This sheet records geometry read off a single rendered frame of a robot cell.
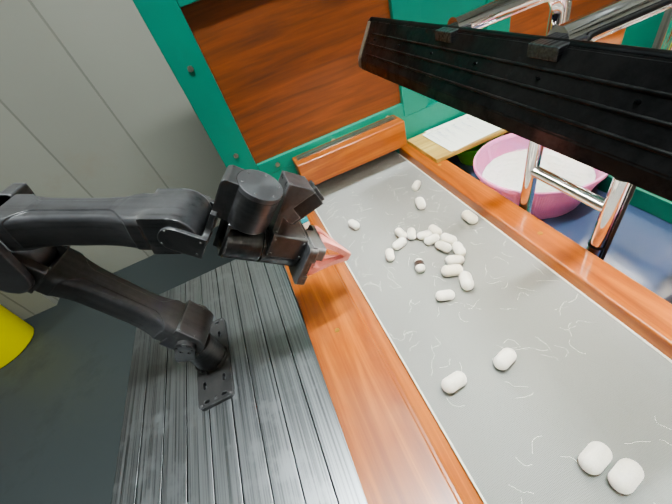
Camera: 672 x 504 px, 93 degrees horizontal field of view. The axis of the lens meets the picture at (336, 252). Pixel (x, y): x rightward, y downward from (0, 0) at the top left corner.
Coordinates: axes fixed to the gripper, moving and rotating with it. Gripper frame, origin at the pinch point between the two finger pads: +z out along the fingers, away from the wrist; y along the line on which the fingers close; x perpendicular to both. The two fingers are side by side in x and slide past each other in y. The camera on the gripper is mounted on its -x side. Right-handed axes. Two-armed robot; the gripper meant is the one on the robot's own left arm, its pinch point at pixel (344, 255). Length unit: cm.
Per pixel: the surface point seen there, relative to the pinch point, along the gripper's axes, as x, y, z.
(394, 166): -8.5, 36.6, 27.7
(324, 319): 11.8, -3.2, 0.1
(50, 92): 42, 174, -82
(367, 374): 10.0, -15.7, 2.2
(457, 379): 3.3, -21.8, 10.7
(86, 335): 158, 119, -53
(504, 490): 6.4, -33.8, 10.3
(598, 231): -20.0, -13.4, 31.2
